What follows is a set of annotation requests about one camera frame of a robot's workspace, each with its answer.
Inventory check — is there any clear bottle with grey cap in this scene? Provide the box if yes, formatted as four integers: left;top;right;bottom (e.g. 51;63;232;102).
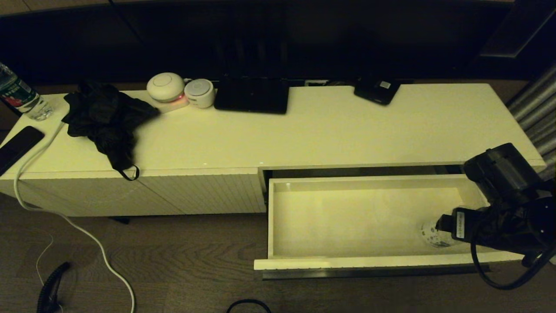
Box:
420;209;467;249

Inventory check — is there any white drawer with black handle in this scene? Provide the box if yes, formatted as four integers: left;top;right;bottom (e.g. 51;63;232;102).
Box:
254;174;526;279

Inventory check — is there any white low cabinet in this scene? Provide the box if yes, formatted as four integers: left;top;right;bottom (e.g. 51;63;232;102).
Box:
0;83;547;217

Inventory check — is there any grey curtain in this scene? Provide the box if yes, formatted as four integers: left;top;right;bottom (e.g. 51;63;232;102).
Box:
506;61;556;266

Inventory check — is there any small black device with label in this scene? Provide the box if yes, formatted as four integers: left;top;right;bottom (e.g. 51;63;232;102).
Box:
353;79;400;106

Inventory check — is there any black flat box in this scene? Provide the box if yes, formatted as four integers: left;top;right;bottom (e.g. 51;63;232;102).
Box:
214;77;290;115

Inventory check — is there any small white cylinder speaker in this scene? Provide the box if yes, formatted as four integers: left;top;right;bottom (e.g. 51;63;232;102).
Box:
184;78;216;109

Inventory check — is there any flat white base with red light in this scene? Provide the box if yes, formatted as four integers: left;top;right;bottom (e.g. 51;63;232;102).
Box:
150;94;190;114

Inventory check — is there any white round dome device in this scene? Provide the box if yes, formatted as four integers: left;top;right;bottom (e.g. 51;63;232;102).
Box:
146;72;185;103

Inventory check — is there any black crumpled cloth bag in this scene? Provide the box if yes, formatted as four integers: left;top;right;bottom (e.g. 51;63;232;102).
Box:
63;80;160;181

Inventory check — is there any black smartphone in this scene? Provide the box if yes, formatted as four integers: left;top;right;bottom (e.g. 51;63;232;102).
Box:
0;126;46;177

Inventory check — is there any water bottle with green label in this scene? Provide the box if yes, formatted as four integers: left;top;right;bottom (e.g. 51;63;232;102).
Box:
0;62;55;121

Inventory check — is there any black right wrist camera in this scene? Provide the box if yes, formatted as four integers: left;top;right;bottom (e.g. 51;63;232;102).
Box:
463;143;543;205

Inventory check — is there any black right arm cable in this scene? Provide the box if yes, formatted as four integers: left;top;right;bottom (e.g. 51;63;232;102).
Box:
470;213;556;290

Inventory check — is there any dark framed wall panel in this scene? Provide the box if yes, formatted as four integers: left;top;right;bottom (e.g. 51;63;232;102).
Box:
471;0;556;59

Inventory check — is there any black cable loop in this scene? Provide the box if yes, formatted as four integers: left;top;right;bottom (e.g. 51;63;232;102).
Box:
226;299;272;313

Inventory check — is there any thin white cable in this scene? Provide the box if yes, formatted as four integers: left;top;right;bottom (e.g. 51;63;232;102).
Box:
26;225;63;313

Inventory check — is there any thick white cable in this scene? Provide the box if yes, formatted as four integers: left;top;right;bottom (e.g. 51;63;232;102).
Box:
14;122;136;313

